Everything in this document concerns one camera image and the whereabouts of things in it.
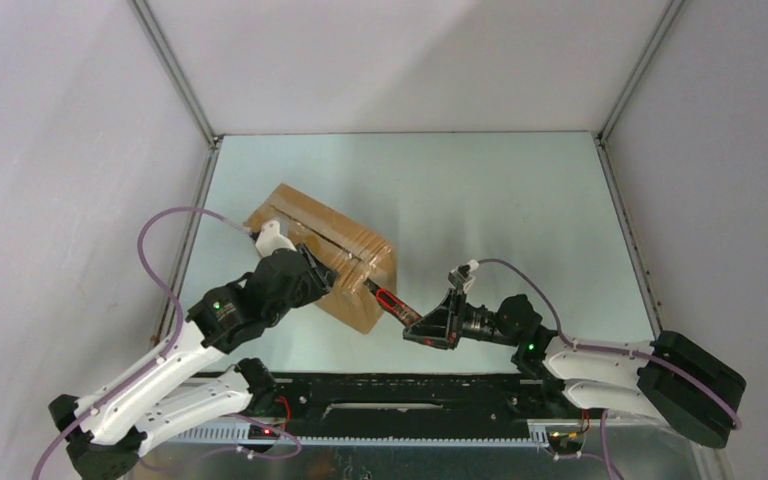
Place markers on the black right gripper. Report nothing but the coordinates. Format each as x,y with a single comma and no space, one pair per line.
433,329

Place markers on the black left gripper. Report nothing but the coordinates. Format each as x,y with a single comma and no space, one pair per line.
321,279

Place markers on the red black utility knife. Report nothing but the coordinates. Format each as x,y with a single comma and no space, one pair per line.
392,304

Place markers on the brown cardboard express box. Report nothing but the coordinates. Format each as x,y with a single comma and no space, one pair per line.
356,252

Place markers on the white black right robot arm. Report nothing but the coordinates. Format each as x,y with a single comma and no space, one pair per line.
670,379

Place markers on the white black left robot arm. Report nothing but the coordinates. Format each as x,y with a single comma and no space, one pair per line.
107,433

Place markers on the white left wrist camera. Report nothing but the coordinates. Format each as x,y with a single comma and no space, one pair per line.
270,239

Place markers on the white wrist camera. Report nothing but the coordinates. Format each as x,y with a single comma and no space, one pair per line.
270,239
462,277

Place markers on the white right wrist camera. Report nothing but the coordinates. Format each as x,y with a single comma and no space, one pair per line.
462,277

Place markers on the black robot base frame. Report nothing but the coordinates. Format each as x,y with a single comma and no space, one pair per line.
424,410

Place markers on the aluminium left corner post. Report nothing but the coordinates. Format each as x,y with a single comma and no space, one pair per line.
164,50

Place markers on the aluminium corner post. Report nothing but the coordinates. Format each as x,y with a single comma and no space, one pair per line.
164,50
658,35

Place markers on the aluminium right corner post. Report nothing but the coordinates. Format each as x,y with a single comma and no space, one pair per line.
658,35

